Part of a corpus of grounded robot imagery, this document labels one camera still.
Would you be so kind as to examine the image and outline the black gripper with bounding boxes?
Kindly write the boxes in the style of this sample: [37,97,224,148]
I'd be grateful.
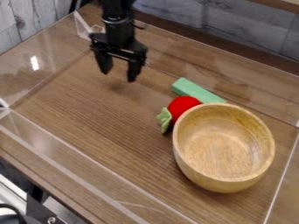
[88,18,146,82]

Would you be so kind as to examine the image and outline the green rectangular block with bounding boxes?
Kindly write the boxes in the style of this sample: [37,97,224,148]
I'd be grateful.
[172,78,226,103]

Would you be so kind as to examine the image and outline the red plush fruit green leaves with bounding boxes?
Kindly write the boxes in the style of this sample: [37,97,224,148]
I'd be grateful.
[156,96,201,133]

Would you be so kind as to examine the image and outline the wooden bowl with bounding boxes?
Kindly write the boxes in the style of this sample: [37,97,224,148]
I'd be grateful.
[172,103,276,193]

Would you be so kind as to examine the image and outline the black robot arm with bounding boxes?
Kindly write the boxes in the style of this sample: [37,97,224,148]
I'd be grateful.
[88,0,148,82]

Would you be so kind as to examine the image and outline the clear acrylic enclosure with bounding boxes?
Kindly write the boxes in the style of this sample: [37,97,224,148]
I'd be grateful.
[0,8,299,224]

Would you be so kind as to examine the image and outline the black metal bracket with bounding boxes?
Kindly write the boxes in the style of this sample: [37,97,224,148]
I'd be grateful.
[25,195,66,224]

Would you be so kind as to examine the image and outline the black cable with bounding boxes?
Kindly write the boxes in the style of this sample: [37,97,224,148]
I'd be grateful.
[0,203,30,224]

